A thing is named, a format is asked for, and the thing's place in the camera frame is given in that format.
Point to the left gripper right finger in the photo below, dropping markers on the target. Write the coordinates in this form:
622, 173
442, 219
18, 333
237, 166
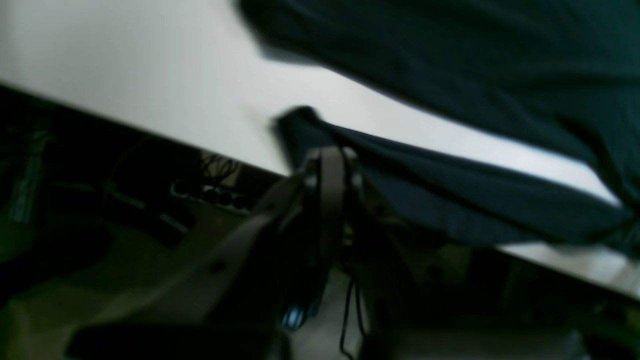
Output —
414, 319

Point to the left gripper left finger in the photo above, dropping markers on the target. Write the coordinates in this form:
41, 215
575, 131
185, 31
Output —
256, 286

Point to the black t-shirt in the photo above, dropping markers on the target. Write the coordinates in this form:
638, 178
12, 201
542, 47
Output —
560, 75

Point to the black power strip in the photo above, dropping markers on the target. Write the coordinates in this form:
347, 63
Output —
203, 191

